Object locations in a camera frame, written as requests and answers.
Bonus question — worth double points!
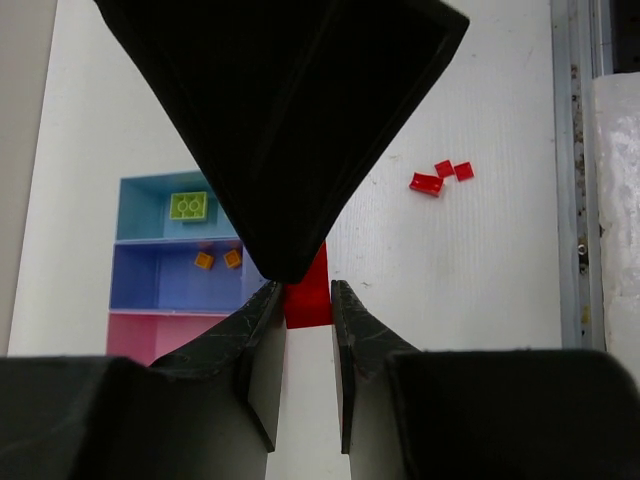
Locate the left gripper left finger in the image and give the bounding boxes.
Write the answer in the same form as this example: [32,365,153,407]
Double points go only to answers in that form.
[1,282,285,479]

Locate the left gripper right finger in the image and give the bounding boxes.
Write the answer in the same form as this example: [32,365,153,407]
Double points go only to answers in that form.
[331,280,639,479]

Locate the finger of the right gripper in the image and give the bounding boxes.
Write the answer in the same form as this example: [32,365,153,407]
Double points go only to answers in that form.
[98,1,470,284]

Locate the red lego with orange top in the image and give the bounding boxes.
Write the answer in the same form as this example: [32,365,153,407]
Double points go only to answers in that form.
[284,243,332,329]

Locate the orange lego cube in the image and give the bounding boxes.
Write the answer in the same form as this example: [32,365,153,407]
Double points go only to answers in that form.
[194,251,215,270]

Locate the small orange lego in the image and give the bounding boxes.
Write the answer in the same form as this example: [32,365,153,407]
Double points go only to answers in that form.
[223,249,242,269]

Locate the pink container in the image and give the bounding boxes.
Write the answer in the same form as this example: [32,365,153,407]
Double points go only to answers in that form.
[106,312,227,366]

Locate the dark blue container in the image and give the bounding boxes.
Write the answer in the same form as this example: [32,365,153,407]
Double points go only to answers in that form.
[110,238,265,314]

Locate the red lego brick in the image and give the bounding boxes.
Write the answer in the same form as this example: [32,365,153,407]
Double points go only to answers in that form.
[409,172,444,198]

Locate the small red lego plate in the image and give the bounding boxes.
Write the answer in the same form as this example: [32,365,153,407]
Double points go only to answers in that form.
[434,160,455,179]
[454,162,474,182]

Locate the light blue container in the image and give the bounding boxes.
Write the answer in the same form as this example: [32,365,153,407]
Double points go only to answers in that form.
[116,171,238,242]

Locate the front aluminium rail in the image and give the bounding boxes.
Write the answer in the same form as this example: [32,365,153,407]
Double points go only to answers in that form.
[550,1,612,351]

